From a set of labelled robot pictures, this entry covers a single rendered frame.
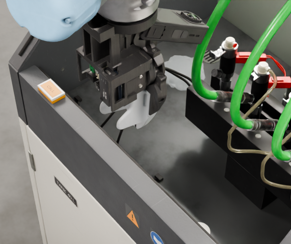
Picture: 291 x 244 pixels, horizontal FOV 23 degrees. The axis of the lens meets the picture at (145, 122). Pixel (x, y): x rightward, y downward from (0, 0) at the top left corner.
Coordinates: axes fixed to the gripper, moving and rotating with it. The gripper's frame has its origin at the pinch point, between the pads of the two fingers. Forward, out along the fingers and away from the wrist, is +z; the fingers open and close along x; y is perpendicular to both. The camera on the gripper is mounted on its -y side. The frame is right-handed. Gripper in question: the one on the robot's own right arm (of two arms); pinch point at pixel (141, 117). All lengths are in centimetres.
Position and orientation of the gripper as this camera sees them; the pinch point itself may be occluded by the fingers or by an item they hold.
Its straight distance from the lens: 95.3
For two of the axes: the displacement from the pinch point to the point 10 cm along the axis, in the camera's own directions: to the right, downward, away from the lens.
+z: 0.0, 6.8, 7.4
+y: -7.8, 4.6, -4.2
